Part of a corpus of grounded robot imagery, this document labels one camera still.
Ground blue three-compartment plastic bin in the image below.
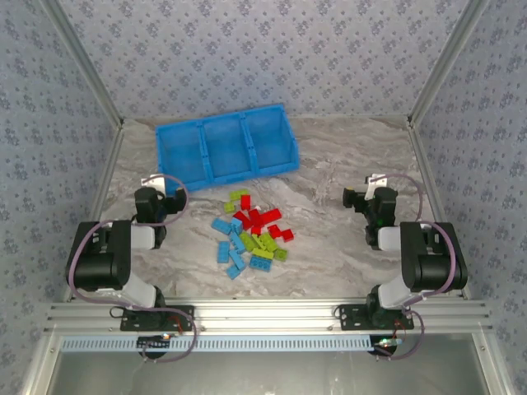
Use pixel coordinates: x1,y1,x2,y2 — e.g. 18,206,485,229
155,102,301,193

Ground black controller board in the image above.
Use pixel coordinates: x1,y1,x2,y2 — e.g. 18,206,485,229
137,333,172,352
372,336,401,356

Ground grey metal panel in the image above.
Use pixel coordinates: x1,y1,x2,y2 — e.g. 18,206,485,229
22,332,515,395

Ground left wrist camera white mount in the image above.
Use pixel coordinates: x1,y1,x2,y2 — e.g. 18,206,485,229
141,174,167,194

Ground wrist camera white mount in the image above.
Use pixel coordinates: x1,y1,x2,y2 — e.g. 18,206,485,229
366,173,389,199
141,174,167,194

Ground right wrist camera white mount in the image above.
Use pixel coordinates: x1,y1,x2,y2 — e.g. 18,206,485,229
366,173,389,199

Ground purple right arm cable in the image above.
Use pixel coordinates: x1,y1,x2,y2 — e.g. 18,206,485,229
370,173,459,362

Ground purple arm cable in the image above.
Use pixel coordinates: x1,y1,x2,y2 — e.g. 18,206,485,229
370,173,459,362
67,174,199,364

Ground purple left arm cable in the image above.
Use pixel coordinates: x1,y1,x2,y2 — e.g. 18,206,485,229
67,174,199,364

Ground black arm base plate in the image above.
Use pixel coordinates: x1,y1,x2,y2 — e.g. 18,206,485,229
119,304,195,332
338,304,415,332

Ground aluminium mounting rail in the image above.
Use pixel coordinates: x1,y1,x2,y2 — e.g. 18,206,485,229
44,299,493,334

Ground aluminium frame post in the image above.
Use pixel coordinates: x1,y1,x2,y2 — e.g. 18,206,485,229
406,0,492,129
40,0,125,129

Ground light blue slotted cable duct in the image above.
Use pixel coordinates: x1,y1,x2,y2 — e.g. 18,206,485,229
59,334,374,353

